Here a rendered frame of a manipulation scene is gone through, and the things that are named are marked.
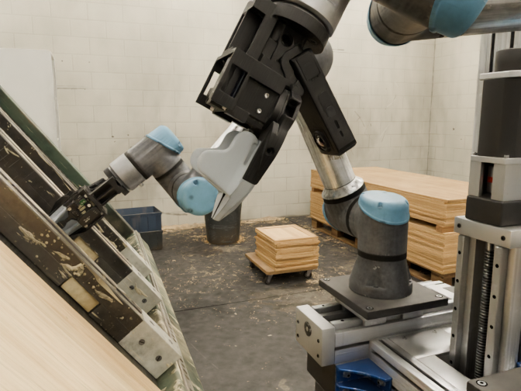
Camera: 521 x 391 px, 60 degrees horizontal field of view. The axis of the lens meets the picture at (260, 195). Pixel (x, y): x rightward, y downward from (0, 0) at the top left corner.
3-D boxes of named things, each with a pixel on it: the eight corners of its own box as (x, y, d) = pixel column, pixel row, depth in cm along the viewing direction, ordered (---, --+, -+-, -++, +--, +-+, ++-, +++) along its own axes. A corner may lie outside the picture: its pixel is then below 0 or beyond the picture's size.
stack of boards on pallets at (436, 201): (529, 276, 420) (538, 192, 407) (439, 291, 383) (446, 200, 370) (374, 220, 647) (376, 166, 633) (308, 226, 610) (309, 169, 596)
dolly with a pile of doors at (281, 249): (319, 279, 412) (321, 236, 405) (266, 287, 393) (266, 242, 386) (291, 260, 468) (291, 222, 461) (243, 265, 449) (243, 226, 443)
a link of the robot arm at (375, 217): (375, 258, 102) (377, 199, 99) (343, 243, 114) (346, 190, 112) (419, 253, 106) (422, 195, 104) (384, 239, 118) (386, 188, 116)
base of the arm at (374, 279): (386, 274, 121) (388, 237, 119) (426, 294, 107) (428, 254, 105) (337, 281, 115) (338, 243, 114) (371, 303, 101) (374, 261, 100)
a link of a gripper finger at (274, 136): (231, 174, 46) (268, 97, 46) (246, 181, 46) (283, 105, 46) (245, 179, 41) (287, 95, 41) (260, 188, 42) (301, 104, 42)
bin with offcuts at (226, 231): (250, 243, 528) (250, 188, 517) (207, 248, 510) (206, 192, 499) (236, 233, 576) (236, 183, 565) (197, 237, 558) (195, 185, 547)
